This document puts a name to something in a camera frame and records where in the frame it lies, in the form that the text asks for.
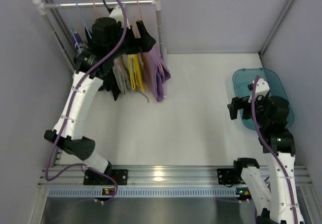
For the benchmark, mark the purple trousers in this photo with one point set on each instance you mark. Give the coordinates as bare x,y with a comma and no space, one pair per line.
155,73

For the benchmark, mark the grey beige garment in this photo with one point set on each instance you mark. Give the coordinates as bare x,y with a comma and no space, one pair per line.
121,74

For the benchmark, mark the aluminium mounting rail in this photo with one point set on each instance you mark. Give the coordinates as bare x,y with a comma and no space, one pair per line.
147,182

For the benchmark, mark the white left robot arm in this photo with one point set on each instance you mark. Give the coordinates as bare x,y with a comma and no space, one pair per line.
107,40

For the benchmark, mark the black garment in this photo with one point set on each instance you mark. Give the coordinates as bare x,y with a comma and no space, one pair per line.
110,83

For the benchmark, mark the blue wire hanger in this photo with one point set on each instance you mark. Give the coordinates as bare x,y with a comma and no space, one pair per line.
84,22
69,26

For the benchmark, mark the yellow garment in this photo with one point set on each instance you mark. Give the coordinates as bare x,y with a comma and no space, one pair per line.
135,72

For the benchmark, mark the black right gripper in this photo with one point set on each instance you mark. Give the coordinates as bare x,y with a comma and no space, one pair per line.
241,106

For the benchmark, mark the white clothes rack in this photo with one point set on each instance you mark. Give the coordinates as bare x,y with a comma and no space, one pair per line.
42,9

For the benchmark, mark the teal transparent plastic basin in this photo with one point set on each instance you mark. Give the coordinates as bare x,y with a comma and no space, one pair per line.
272,108

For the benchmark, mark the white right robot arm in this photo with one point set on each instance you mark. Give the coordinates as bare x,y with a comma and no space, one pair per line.
275,199

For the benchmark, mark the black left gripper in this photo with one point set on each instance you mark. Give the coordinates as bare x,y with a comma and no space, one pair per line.
140,41

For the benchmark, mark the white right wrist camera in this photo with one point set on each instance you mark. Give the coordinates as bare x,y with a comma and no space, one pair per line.
262,88

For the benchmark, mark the purple white patterned garment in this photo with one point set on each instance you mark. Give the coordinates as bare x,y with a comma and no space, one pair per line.
79,44

